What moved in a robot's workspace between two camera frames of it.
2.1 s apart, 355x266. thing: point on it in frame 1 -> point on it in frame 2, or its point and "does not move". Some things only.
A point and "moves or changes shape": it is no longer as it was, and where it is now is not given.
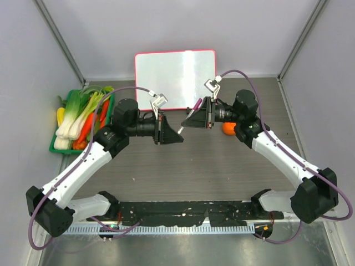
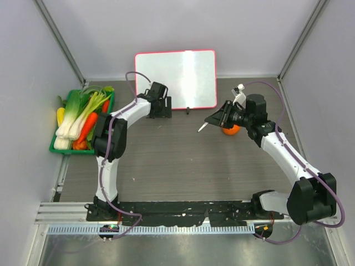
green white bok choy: (71, 107) does not move
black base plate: (217, 213) does not move
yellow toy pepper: (60, 113) does not move
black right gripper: (202, 118) -> (221, 118)
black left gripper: (164, 133) -> (166, 112)
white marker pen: (181, 127) moves or changes shape
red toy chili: (104, 113) does not move
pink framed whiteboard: (179, 75) does not move
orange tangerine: (228, 128) does not move
